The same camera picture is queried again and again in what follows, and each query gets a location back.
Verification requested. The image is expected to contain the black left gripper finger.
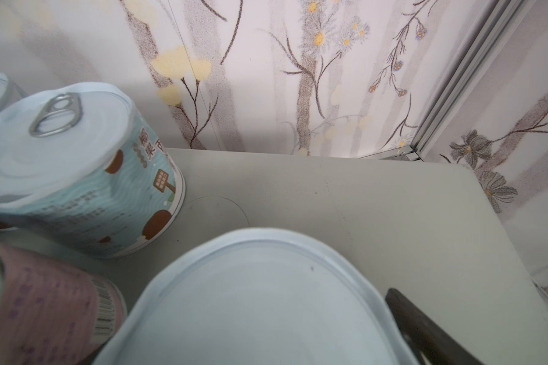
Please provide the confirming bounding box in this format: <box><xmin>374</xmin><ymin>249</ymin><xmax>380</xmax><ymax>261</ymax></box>
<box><xmin>385</xmin><ymin>288</ymin><xmax>483</xmax><ymax>365</ymax></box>

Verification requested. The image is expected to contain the red label can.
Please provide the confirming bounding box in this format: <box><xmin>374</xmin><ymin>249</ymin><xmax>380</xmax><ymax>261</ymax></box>
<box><xmin>0</xmin><ymin>243</ymin><xmax>127</xmax><ymax>364</ymax></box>

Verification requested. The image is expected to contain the grey metal cabinet box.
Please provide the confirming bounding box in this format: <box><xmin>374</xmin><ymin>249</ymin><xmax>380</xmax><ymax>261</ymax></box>
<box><xmin>0</xmin><ymin>148</ymin><xmax>548</xmax><ymax>364</ymax></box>

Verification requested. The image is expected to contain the orange label can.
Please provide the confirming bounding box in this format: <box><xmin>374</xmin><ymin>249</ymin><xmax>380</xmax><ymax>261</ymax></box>
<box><xmin>95</xmin><ymin>228</ymin><xmax>417</xmax><ymax>364</ymax></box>

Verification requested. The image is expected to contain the aluminium corner frame right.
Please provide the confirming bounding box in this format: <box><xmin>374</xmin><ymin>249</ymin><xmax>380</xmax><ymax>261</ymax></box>
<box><xmin>357</xmin><ymin>1</ymin><xmax>536</xmax><ymax>160</ymax></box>

